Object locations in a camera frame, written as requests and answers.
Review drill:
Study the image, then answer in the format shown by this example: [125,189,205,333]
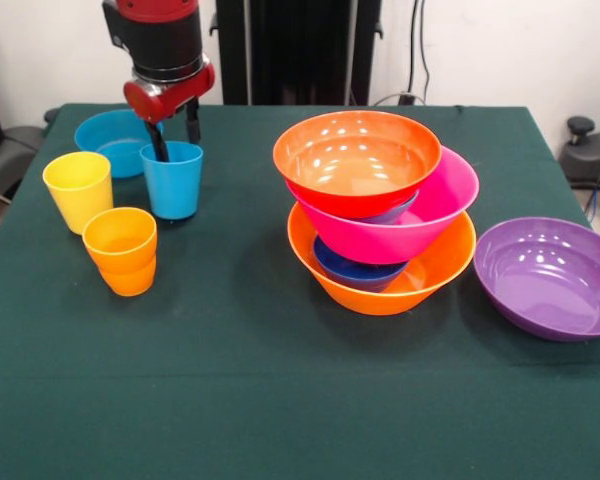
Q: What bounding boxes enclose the light blue ribbed bowl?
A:
[354,189,421,225]

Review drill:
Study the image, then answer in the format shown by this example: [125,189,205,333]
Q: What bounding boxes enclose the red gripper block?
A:
[123,63,216,164]

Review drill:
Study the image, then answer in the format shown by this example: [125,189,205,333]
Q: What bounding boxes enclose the purple bowl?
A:
[473,216,600,343]

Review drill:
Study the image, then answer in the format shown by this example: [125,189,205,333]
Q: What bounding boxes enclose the large pink bowl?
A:
[297,145,481,266]

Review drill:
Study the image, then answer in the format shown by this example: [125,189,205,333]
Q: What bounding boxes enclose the small dark blue bowl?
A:
[313,235,411,294]

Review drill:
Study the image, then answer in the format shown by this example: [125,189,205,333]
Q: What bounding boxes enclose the dark green tablecloth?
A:
[0,102,600,480]

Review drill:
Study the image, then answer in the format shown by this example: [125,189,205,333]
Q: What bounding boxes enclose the light blue shallow bowl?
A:
[74,108,165,180]

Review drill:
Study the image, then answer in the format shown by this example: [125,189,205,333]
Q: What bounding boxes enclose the orange cup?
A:
[81,206,158,298]

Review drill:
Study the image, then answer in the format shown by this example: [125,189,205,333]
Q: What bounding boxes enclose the light blue cup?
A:
[139,140,205,220]

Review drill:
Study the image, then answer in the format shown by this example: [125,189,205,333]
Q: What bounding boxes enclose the black office chair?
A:
[0,64,61,206]

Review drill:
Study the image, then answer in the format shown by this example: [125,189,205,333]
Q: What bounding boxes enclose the large orange bowl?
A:
[286,205,477,317]

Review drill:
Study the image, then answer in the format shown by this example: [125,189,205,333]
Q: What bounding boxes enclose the red bowl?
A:
[272,110,442,219]

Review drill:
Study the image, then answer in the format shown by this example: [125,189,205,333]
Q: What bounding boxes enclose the yellow cup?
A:
[42,151,115,236]

